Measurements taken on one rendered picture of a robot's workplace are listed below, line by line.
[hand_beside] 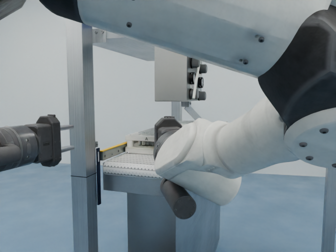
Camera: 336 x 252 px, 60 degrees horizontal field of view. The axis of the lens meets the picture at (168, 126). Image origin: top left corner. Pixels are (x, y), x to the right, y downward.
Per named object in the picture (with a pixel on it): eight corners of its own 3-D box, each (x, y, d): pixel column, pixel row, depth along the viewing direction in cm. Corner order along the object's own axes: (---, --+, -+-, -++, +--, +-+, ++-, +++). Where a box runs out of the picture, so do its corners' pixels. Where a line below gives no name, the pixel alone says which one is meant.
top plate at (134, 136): (198, 134, 131) (198, 130, 131) (184, 143, 108) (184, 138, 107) (148, 132, 138) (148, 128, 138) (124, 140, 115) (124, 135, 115)
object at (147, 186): (180, 198, 96) (180, 169, 95) (103, 190, 104) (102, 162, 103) (227, 140, 218) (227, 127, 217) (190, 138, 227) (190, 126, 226)
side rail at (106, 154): (103, 160, 101) (103, 151, 100) (99, 160, 101) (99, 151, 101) (192, 124, 226) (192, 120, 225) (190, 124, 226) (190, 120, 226)
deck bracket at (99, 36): (105, 42, 93) (104, 27, 93) (91, 42, 95) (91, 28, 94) (106, 42, 94) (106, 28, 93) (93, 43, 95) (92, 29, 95)
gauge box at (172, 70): (187, 101, 87) (187, 33, 85) (154, 101, 91) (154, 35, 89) (202, 100, 108) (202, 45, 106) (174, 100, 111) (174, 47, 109)
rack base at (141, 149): (198, 146, 131) (198, 140, 131) (184, 156, 108) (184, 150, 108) (148, 143, 139) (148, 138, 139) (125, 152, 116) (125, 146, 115)
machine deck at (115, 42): (187, 36, 85) (187, 22, 85) (77, 43, 97) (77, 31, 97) (218, 60, 144) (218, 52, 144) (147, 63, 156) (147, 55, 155)
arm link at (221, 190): (171, 123, 51) (191, 133, 40) (221, 151, 53) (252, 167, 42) (140, 180, 51) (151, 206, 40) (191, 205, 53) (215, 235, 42)
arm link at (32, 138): (36, 113, 72) (-12, 117, 61) (65, 114, 68) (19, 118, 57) (39, 163, 73) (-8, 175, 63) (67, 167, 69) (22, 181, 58)
